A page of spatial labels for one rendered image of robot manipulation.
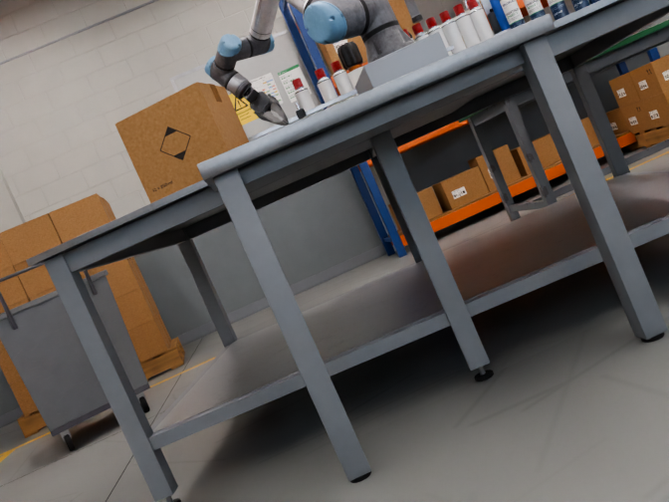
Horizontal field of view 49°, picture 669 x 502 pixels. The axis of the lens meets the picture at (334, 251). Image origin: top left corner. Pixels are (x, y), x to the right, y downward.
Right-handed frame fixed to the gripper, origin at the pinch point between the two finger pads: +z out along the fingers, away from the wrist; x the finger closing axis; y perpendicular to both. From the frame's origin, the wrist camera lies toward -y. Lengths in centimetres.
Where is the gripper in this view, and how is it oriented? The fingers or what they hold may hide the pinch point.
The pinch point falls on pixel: (285, 122)
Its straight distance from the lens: 265.6
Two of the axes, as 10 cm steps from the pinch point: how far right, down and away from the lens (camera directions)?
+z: 7.8, 6.2, -1.0
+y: 1.1, 0.2, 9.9
